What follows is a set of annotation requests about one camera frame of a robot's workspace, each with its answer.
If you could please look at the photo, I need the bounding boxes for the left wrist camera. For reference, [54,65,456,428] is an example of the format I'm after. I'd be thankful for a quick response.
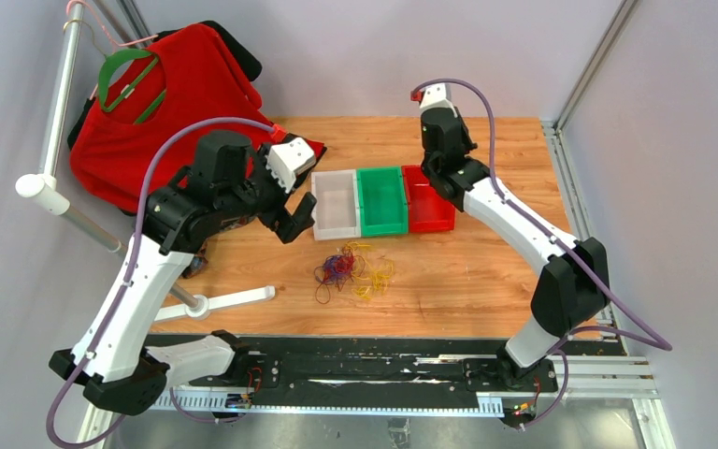
[266,138,317,194]

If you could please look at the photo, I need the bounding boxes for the green plastic bin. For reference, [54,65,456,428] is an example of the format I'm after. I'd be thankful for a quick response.
[356,167,409,238]

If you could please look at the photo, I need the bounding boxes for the aluminium frame rail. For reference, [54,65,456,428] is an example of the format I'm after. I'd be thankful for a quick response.
[541,1,659,400]

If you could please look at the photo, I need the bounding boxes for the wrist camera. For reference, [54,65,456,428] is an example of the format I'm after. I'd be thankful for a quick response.
[409,83,458,117]
[266,138,317,194]

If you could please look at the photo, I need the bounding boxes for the yellow cable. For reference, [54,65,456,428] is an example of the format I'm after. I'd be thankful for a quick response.
[341,240,396,303]

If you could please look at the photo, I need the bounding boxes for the pink clothes hanger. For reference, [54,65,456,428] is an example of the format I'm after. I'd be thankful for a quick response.
[65,0,162,100]

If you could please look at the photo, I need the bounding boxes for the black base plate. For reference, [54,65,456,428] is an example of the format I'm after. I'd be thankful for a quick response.
[142,333,626,412]

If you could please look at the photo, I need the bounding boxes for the white plastic bin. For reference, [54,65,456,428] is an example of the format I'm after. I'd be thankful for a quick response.
[310,169,361,241]

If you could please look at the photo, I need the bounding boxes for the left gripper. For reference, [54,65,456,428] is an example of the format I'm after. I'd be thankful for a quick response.
[219,143,317,241]

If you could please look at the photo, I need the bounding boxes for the plaid shirt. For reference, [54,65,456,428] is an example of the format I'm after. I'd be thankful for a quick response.
[181,243,208,279]

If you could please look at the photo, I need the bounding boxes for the red t-shirt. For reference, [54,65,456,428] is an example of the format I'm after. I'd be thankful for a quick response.
[69,22,294,214]

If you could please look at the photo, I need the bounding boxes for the red plastic bin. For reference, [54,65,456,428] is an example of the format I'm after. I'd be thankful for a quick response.
[401,165,455,233]

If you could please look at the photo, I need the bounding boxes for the white clothes rack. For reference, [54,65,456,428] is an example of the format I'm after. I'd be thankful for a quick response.
[15,1,276,323]

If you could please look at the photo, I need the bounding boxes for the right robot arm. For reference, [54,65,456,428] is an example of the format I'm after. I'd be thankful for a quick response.
[420,100,610,390]

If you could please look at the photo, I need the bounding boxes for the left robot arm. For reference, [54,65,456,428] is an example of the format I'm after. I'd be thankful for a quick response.
[50,130,317,416]

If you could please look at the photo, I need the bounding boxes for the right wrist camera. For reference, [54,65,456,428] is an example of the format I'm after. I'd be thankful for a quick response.
[409,83,458,117]

